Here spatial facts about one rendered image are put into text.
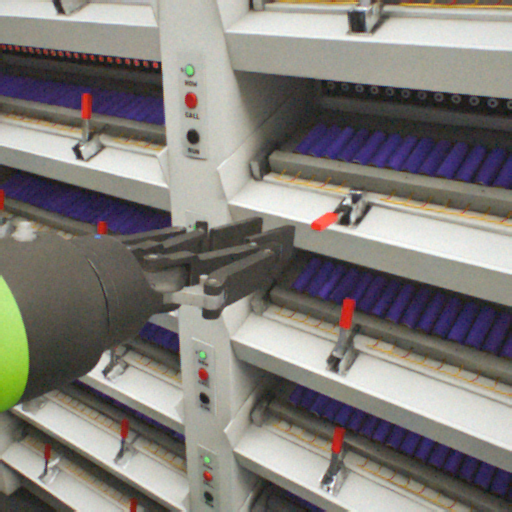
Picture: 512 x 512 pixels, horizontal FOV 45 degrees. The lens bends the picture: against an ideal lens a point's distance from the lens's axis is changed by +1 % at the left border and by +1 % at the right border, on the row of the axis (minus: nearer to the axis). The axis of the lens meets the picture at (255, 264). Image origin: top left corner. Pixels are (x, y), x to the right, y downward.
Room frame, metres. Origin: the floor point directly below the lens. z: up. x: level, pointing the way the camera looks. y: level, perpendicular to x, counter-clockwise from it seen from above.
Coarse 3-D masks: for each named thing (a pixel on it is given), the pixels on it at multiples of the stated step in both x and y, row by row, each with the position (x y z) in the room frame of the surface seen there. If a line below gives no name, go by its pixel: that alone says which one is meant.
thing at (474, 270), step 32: (288, 128) 0.82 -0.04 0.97; (256, 160) 0.74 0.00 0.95; (224, 192) 0.71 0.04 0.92; (256, 192) 0.72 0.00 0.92; (288, 192) 0.71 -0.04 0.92; (288, 224) 0.67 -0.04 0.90; (384, 224) 0.62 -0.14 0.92; (416, 224) 0.61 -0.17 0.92; (448, 224) 0.60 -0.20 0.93; (352, 256) 0.63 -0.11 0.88; (384, 256) 0.60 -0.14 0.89; (416, 256) 0.58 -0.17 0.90; (448, 256) 0.56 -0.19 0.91; (480, 256) 0.55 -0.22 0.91; (448, 288) 0.57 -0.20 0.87; (480, 288) 0.54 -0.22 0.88
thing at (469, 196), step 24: (288, 168) 0.73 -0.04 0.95; (312, 168) 0.71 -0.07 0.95; (336, 168) 0.70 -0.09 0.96; (360, 168) 0.69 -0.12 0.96; (384, 192) 0.67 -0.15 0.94; (408, 192) 0.65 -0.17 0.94; (432, 192) 0.63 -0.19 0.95; (456, 192) 0.61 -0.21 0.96; (480, 192) 0.60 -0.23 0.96; (504, 192) 0.60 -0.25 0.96; (504, 216) 0.59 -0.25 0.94
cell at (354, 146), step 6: (360, 132) 0.76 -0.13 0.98; (366, 132) 0.76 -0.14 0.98; (354, 138) 0.76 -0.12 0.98; (360, 138) 0.75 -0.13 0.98; (366, 138) 0.76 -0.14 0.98; (348, 144) 0.75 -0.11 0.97; (354, 144) 0.74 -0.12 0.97; (360, 144) 0.75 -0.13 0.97; (342, 150) 0.74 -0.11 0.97; (348, 150) 0.73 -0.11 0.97; (354, 150) 0.74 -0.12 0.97; (342, 156) 0.72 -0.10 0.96; (348, 156) 0.73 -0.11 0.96; (354, 156) 0.73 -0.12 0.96; (348, 162) 0.72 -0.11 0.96
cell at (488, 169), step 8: (496, 152) 0.67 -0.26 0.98; (504, 152) 0.67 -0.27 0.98; (488, 160) 0.66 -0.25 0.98; (496, 160) 0.66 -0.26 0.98; (504, 160) 0.67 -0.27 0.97; (480, 168) 0.65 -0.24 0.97; (488, 168) 0.65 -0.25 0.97; (496, 168) 0.65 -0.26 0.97; (480, 176) 0.64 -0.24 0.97; (488, 176) 0.64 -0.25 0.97; (488, 184) 0.63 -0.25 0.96
